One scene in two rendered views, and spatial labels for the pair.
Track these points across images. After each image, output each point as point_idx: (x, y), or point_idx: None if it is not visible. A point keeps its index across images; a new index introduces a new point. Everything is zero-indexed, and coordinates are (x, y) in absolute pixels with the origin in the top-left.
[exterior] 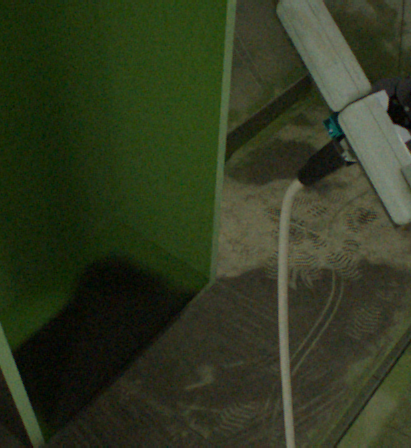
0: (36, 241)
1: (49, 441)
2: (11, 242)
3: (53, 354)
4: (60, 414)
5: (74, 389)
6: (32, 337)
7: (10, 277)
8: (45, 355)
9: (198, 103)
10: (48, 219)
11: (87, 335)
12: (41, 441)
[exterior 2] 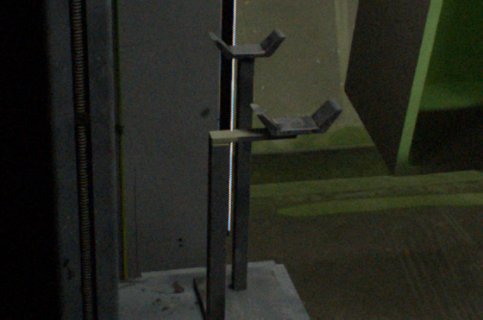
0: (479, 35)
1: (409, 168)
2: (459, 18)
3: (443, 128)
4: (427, 163)
5: (448, 155)
6: (431, 111)
7: (440, 55)
8: (436, 126)
9: None
10: None
11: (481, 131)
12: (404, 159)
